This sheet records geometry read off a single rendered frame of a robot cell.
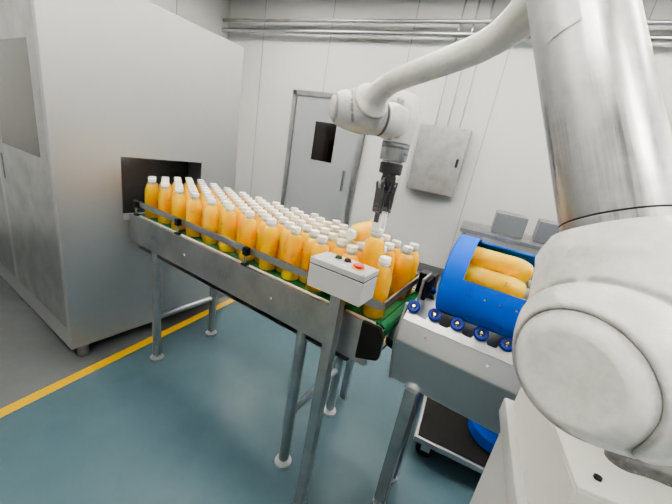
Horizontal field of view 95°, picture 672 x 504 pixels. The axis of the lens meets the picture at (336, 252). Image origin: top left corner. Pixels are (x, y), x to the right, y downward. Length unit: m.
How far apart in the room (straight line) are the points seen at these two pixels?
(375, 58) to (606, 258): 4.64
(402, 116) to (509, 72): 3.59
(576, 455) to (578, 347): 0.24
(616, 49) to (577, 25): 0.05
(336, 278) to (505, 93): 3.83
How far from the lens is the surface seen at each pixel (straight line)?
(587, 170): 0.41
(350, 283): 0.93
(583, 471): 0.52
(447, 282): 1.03
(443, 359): 1.13
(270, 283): 1.30
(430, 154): 4.23
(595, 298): 0.32
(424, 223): 4.49
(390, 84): 0.88
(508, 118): 4.46
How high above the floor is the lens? 1.42
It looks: 17 degrees down
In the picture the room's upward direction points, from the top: 10 degrees clockwise
